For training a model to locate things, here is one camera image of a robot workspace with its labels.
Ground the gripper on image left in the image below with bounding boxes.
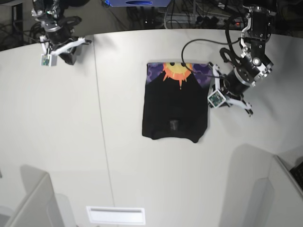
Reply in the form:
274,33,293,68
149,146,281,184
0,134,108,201
42,22,82,65

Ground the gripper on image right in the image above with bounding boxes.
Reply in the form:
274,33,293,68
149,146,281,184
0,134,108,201
211,67,256,99

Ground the black T-shirt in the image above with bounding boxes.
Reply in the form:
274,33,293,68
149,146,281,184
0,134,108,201
142,62,212,143

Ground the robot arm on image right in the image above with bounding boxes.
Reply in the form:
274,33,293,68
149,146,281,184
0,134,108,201
219,0,277,98

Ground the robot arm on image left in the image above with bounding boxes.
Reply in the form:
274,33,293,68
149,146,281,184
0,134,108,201
31,0,85,66

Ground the blue box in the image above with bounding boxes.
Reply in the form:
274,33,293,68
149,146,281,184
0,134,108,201
104,0,171,7

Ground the black keyboard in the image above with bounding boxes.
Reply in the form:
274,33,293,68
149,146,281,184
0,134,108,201
290,163,303,189

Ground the white partition panel right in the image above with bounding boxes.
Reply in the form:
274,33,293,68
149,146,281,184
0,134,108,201
246,155,303,227

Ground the white partition panel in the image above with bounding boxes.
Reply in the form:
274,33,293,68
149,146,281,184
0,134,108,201
0,165,65,227
246,155,303,227

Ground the white partition panel left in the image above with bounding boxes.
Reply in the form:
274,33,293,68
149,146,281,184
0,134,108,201
0,165,65,227

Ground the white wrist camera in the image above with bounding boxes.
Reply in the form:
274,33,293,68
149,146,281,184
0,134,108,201
207,62,254,117
39,35,93,67

